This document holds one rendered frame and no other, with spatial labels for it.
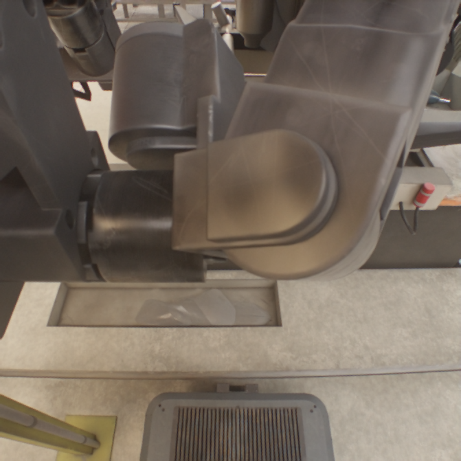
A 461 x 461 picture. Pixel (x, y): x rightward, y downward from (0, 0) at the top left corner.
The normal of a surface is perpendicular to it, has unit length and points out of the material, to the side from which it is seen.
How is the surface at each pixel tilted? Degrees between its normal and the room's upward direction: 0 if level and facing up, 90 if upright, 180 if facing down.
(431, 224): 90
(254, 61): 90
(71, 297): 0
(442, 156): 0
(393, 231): 90
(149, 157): 120
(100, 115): 0
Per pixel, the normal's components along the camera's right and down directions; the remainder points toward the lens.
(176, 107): 0.37, -0.15
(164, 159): 0.00, 0.99
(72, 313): 0.03, -0.63
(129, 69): -0.44, -0.15
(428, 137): 0.04, 0.78
